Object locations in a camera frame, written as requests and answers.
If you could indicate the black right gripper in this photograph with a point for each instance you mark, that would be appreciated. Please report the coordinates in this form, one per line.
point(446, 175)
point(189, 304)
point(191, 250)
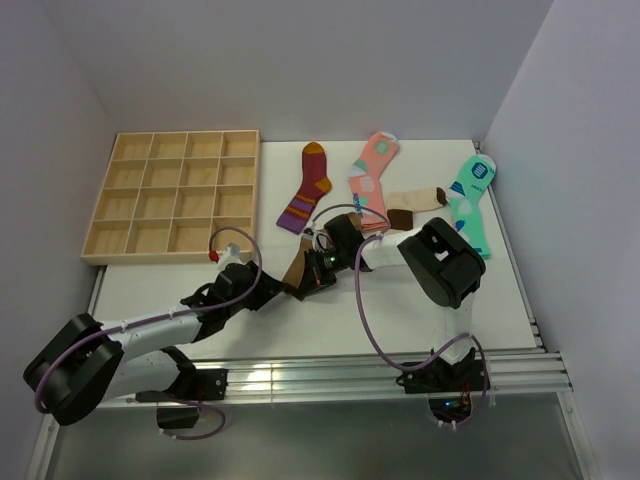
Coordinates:
point(315, 276)

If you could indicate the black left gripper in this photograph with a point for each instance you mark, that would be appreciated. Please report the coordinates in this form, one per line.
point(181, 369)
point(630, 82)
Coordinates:
point(266, 288)

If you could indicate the tan brown ribbed sock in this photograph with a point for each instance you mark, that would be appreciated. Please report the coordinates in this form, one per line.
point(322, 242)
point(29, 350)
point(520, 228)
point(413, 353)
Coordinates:
point(294, 275)

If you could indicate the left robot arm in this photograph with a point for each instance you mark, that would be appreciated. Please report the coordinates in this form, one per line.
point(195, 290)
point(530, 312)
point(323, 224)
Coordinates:
point(89, 361)

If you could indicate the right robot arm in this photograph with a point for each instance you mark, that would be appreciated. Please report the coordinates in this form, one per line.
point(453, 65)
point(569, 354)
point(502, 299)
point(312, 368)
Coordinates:
point(445, 266)

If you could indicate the maroon purple striped sock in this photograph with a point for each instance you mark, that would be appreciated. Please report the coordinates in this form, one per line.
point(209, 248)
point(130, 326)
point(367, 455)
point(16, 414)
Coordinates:
point(314, 186)

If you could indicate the cream brown striped sock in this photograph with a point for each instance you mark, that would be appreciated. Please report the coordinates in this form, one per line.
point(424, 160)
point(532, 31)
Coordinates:
point(401, 206)

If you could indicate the pink patterned sock pair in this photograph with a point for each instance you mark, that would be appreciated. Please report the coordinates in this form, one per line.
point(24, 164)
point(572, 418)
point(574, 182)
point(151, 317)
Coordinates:
point(364, 179)

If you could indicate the wooden compartment tray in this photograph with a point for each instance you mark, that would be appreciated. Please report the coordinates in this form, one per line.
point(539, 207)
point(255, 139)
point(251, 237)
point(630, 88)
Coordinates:
point(171, 197)

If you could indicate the mint green patterned sock pair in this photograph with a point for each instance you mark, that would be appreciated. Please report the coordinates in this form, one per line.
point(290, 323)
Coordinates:
point(464, 195)

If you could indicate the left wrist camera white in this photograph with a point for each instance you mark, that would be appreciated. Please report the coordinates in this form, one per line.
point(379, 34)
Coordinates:
point(230, 255)

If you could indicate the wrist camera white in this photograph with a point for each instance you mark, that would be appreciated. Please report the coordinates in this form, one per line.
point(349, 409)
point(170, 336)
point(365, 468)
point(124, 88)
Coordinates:
point(230, 255)
point(312, 236)

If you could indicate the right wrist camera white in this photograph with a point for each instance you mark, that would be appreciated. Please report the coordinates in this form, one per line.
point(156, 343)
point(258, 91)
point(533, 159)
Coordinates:
point(312, 236)

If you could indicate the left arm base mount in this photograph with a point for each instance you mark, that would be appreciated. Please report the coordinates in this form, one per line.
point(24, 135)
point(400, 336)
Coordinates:
point(193, 391)

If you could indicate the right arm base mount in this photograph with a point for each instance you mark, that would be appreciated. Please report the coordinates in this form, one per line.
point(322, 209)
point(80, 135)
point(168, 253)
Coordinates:
point(440, 377)

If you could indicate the aluminium rail frame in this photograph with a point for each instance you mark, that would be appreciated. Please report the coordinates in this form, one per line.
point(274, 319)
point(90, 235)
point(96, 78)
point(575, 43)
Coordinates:
point(311, 394)

